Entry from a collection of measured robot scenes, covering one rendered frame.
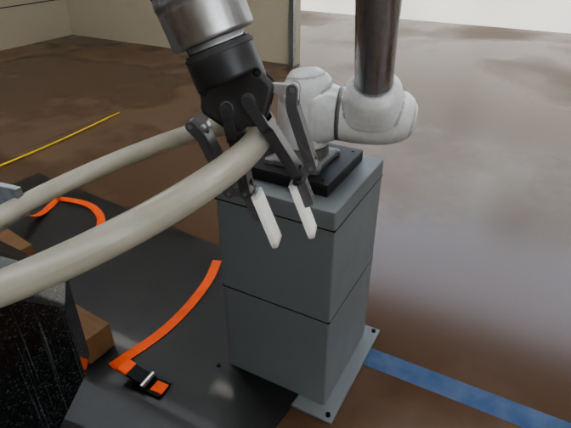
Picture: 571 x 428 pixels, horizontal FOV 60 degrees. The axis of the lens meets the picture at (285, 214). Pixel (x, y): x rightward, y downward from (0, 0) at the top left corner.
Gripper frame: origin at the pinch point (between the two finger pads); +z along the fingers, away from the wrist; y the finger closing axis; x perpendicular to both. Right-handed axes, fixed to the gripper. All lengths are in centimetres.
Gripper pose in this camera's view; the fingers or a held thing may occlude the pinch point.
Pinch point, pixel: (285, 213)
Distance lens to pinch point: 57.7
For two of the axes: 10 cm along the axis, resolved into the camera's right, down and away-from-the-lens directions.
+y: -9.2, 2.6, 2.9
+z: 3.5, 8.7, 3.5
